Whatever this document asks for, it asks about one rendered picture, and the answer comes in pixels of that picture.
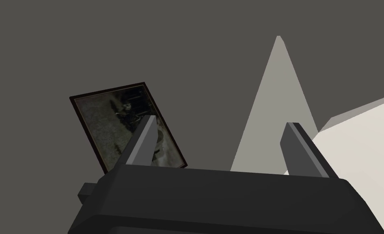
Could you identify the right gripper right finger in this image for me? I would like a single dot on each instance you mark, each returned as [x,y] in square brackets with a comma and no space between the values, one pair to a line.
[300,156]

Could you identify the dark framed wall picture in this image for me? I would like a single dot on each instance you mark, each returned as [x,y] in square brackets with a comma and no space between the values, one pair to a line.
[107,126]

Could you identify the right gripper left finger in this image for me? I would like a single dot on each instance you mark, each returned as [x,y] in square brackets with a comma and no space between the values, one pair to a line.
[141,146]

